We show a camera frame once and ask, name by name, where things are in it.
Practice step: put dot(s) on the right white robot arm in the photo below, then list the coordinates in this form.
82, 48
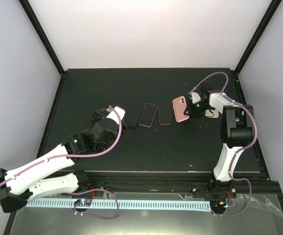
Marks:
238, 132

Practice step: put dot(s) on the right controller board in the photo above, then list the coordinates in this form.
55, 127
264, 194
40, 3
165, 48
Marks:
220, 204

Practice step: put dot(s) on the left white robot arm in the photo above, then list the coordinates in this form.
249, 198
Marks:
31, 181

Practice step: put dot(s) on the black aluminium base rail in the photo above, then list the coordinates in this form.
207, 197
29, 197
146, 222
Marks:
198, 185

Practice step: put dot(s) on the phone with red edge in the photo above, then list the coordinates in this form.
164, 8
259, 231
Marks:
164, 113

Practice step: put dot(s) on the right black frame post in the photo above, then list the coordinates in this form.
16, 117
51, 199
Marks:
268, 15

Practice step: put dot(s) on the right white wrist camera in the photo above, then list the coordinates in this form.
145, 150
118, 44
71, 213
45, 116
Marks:
194, 97

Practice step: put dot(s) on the black phone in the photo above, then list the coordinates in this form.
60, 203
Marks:
148, 115

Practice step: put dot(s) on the pink phone case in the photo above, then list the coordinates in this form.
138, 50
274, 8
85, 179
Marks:
180, 107

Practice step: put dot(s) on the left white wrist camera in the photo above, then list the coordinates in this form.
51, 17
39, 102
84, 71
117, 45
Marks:
117, 114

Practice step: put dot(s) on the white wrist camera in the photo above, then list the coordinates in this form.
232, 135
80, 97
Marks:
194, 97
117, 114

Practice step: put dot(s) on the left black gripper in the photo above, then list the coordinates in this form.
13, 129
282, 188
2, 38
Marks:
97, 116

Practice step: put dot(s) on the white slotted cable duct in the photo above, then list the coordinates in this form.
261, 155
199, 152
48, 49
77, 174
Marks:
166, 205

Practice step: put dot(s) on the black frame post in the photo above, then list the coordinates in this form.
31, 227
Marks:
26, 6
268, 15

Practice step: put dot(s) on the left controller board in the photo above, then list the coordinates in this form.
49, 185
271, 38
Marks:
82, 203

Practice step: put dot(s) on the left black frame post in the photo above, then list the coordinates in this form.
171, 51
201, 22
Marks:
26, 6

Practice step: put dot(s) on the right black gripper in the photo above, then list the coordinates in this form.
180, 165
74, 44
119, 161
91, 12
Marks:
192, 112

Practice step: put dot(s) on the controller board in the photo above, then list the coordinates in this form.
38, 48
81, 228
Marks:
82, 203
220, 204

